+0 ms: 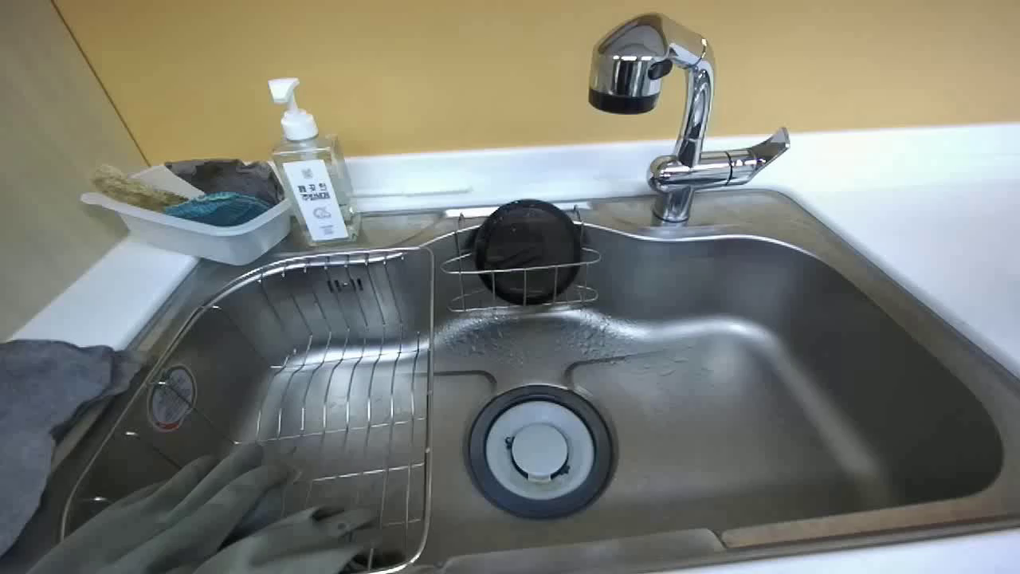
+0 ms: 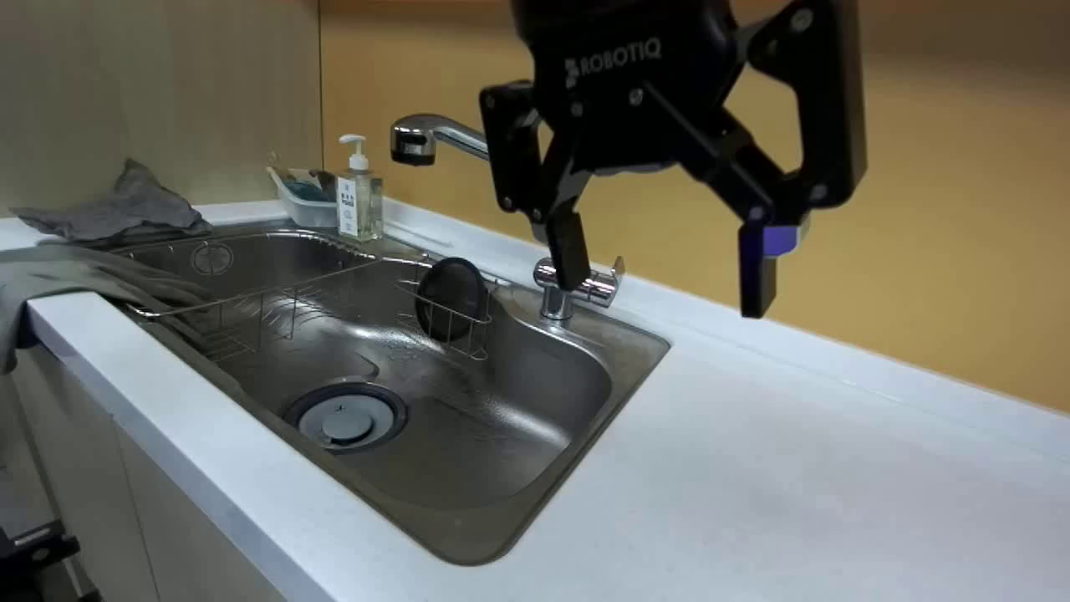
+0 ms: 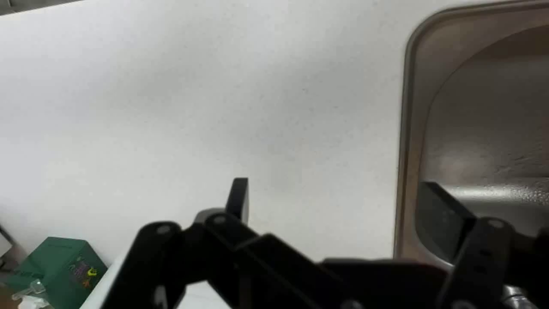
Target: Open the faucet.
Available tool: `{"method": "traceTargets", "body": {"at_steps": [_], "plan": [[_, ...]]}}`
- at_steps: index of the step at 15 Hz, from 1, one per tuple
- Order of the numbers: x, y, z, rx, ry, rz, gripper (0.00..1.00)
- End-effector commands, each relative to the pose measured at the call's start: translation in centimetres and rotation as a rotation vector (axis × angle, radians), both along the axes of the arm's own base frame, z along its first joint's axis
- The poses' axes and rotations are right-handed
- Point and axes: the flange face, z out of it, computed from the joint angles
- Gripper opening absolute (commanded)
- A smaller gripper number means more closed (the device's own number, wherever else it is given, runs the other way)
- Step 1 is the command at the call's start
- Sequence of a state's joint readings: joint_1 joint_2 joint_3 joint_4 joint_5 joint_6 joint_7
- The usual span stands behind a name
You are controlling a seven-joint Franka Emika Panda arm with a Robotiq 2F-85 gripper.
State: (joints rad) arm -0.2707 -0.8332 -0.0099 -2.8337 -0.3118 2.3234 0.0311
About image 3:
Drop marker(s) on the stainless steel sink basin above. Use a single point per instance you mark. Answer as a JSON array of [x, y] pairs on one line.
[[473, 120]]

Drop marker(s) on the green box with buttons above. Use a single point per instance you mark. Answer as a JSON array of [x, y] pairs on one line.
[[65, 269]]

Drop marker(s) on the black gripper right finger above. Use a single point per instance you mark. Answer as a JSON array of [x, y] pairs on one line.
[[492, 264]]

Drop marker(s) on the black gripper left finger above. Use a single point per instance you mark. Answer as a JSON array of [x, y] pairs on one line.
[[218, 247]]

